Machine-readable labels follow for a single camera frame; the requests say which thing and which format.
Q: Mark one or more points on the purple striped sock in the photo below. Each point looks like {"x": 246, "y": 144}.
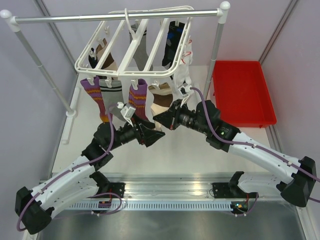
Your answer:
{"x": 95, "y": 93}
{"x": 138, "y": 98}

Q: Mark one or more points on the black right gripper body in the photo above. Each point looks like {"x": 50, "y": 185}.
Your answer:
{"x": 177, "y": 104}

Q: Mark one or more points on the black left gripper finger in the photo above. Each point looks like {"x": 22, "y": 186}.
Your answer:
{"x": 151, "y": 137}
{"x": 144, "y": 122}

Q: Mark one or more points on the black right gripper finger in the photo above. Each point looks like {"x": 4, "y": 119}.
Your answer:
{"x": 165, "y": 118}
{"x": 159, "y": 125}

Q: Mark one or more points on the grey sock back row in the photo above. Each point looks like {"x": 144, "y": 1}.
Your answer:
{"x": 141, "y": 56}

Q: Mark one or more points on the white plastic clip hanger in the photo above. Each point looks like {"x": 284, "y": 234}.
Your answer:
{"x": 137, "y": 22}

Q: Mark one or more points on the brown and beige back sock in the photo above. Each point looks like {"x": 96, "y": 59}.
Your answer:
{"x": 109, "y": 64}

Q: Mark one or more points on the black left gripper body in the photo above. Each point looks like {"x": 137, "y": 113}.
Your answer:
{"x": 128, "y": 133}

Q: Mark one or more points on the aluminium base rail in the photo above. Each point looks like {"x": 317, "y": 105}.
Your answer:
{"x": 165, "y": 187}

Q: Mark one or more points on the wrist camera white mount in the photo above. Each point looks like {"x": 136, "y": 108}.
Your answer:
{"x": 185, "y": 91}
{"x": 127, "y": 111}

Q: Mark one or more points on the silver and white clothes rack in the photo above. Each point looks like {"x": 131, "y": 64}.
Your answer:
{"x": 14, "y": 23}

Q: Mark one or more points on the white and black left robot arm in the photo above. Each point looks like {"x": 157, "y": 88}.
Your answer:
{"x": 36, "y": 207}

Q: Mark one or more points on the grey sock with black stripes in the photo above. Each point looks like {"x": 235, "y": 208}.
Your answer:
{"x": 111, "y": 96}

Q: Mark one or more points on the black sock back left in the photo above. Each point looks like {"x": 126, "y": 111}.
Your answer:
{"x": 92, "y": 58}

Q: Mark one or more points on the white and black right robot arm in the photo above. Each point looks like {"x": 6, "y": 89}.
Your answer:
{"x": 292, "y": 178}

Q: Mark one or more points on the red plastic bin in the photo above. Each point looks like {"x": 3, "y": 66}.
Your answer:
{"x": 242, "y": 95}

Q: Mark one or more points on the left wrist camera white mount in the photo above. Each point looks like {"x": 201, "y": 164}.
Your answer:
{"x": 127, "y": 111}

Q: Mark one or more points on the black and blue patterned sock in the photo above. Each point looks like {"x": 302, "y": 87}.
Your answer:
{"x": 172, "y": 41}

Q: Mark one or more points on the white slotted cable duct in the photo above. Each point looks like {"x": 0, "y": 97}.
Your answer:
{"x": 139, "y": 205}

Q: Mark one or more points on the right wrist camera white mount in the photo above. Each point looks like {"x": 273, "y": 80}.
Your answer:
{"x": 185, "y": 91}

